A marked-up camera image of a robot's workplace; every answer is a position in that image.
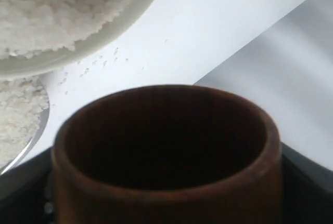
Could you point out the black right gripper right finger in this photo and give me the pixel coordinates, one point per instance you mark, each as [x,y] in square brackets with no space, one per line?
[307,189]

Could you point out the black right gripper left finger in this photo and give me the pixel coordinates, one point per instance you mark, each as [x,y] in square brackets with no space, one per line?
[27,192]

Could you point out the brown wooden cup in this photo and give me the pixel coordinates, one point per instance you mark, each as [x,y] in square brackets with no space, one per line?
[168,154]

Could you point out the rice pile in tray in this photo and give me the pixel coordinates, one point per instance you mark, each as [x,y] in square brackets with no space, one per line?
[22,103]

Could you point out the white rice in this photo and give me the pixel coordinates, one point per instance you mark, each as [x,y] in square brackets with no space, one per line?
[30,27]

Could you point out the spilled rice grains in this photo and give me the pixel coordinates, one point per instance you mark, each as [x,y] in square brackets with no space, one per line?
[153,51]

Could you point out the white ceramic bowl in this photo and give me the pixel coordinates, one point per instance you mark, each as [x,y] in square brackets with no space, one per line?
[13,68]

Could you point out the round steel tray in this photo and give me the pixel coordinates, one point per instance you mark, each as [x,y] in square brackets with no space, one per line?
[44,115]

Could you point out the white backdrop curtain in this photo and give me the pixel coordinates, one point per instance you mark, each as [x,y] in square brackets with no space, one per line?
[287,70]

